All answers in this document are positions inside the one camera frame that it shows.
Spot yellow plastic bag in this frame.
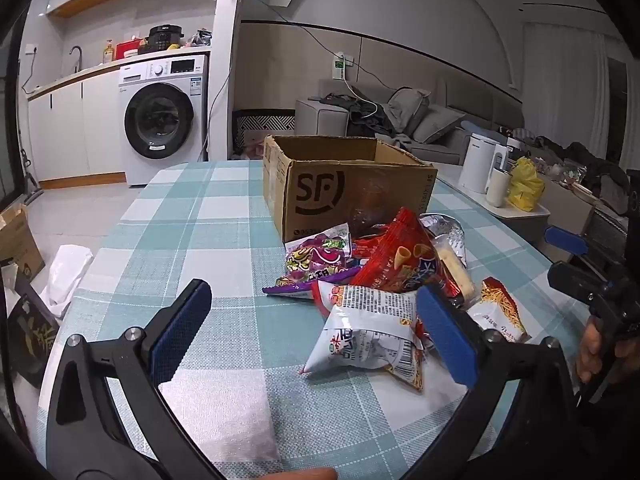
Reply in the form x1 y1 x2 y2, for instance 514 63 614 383
507 156 546 212

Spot person's right hand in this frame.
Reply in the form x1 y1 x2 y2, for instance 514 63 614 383
575 317 601 385

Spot cardboard box with flaps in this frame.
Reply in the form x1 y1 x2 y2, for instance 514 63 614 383
0 204 46 281

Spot person's right forearm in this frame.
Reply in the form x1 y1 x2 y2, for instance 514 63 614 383
575 385 640 480

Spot beige storage box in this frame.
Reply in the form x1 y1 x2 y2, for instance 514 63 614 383
537 175 596 236

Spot light grey cushion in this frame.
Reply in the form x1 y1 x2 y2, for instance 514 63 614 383
412 105 466 143

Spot dark jacket pile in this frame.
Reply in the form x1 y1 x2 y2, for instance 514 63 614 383
530 135 631 196

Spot white wall socket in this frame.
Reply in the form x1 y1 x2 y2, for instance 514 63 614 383
331 52 356 81

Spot red cone snack packet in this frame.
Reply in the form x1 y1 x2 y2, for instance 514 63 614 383
350 207 463 298

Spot grey sofa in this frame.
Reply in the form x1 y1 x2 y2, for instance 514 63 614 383
295 77 526 166

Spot black patterned basket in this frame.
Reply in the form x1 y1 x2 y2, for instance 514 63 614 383
232 109 297 158

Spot white base cabinets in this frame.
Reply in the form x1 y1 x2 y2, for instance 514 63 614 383
27 77 128 183

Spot silver snack packet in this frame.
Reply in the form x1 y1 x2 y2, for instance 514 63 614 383
420 212 468 266

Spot brown cardboard box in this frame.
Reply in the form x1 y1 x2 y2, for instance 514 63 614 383
262 134 438 245

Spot white cup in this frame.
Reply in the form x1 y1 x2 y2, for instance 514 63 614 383
486 167 511 208

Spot white charging cable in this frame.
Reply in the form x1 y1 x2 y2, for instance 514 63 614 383
345 77 379 118

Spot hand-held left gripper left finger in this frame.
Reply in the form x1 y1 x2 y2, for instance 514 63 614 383
44 279 221 480

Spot purple grape snack packet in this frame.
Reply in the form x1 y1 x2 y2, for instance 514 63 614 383
262 222 358 302

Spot dark clothes pile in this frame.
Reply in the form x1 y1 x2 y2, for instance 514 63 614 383
320 92 396 138

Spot black pressure cooker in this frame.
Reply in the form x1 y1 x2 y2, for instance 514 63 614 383
137 25 185 55

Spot white coffee table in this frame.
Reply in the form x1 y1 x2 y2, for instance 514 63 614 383
435 160 551 261

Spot red box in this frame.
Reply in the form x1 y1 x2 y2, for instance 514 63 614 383
115 39 148 60

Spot checked teal tablecloth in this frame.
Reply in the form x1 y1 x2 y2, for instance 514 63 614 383
35 160 596 480

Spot white washing machine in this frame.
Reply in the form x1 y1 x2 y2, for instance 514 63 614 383
118 54 210 187

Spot white plastic bag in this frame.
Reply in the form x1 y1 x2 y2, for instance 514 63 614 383
40 244 94 318

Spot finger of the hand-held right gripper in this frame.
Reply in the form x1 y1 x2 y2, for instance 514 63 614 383
544 226 627 287
548 261 609 312

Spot noodle snack packet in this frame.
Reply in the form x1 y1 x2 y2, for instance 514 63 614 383
467 276 531 343

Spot person's left hand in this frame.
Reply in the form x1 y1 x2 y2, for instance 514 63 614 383
267 466 338 480

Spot stick vacuum cleaner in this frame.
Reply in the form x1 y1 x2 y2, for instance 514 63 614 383
20 149 41 206

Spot black printed bag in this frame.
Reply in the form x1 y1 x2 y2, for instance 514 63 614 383
7 270 61 391

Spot white and red snack packet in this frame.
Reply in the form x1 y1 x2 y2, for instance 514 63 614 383
300 284 426 376

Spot white electric kettle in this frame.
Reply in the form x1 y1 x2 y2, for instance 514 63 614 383
459 132 511 195

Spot dark snack bags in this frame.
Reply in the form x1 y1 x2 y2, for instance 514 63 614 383
185 29 213 51

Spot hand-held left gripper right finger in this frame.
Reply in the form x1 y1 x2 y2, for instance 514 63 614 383
400 285 583 480

